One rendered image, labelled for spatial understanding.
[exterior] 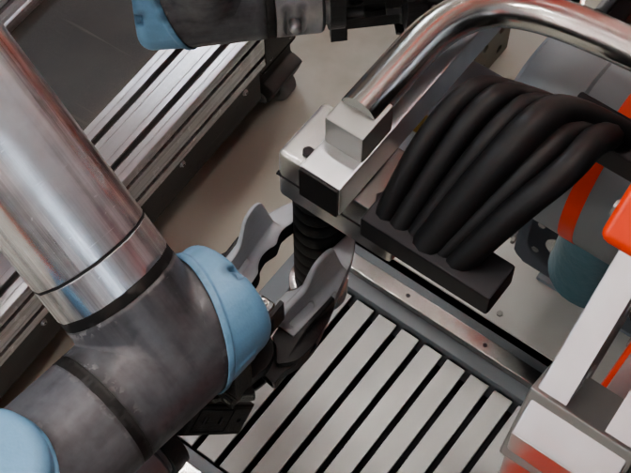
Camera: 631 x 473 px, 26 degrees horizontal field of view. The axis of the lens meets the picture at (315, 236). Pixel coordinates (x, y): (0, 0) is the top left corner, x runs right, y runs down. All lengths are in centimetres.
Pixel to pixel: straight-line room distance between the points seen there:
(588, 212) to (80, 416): 38
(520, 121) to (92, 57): 116
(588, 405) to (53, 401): 29
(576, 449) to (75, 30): 127
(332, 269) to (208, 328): 18
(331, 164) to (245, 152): 119
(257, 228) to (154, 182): 87
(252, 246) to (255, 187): 103
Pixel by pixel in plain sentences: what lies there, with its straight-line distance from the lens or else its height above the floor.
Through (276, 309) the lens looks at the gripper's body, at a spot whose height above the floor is 90.
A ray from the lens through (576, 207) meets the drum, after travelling 94.
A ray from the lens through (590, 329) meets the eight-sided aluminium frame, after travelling 73.
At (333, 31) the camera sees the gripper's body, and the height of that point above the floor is 77.
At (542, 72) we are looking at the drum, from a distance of 95.
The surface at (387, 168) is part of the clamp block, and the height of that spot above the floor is 95.
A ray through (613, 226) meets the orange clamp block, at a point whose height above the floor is 113.
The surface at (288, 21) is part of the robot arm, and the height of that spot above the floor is 81.
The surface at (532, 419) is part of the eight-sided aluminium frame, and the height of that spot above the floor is 97.
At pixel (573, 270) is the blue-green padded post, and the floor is 54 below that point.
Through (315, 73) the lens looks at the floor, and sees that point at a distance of 208.
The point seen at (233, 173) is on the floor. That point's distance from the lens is 198.
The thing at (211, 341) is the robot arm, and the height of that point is 98.
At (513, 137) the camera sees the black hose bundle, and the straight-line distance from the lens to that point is 75.
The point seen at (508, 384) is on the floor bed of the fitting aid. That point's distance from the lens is 176.
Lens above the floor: 166
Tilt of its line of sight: 60 degrees down
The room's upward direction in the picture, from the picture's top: straight up
